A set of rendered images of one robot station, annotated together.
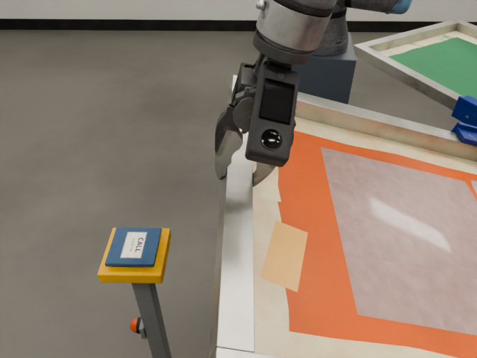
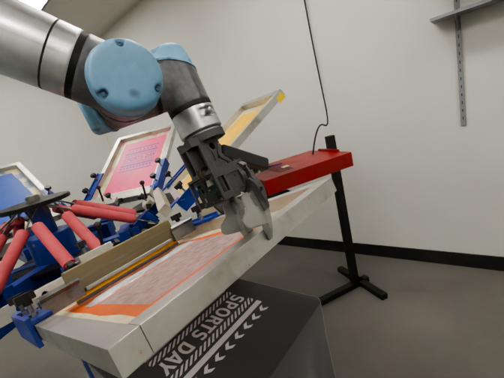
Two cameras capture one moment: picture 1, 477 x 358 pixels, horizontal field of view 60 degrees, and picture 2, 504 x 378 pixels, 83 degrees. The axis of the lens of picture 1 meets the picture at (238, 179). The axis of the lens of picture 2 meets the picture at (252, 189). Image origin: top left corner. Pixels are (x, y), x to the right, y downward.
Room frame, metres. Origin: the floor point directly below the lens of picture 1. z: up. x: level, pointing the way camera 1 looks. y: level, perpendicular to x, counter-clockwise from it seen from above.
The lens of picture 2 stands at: (0.81, 0.32, 1.47)
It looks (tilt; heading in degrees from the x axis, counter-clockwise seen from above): 14 degrees down; 220
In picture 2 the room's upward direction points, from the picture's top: 14 degrees counter-clockwise
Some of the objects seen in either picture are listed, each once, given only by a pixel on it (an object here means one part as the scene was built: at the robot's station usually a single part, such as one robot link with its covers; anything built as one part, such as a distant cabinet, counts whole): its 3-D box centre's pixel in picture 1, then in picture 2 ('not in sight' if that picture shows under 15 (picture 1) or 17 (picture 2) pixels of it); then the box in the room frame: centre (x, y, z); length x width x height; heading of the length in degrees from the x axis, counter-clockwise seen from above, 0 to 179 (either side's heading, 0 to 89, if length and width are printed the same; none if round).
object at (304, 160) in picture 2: not in sight; (292, 169); (-0.80, -0.67, 1.06); 0.61 x 0.46 x 0.12; 149
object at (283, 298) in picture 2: not in sight; (205, 328); (0.44, -0.28, 0.95); 0.48 x 0.44 x 0.01; 89
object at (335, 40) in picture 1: (320, 25); not in sight; (1.05, -0.21, 1.25); 0.15 x 0.15 x 0.10
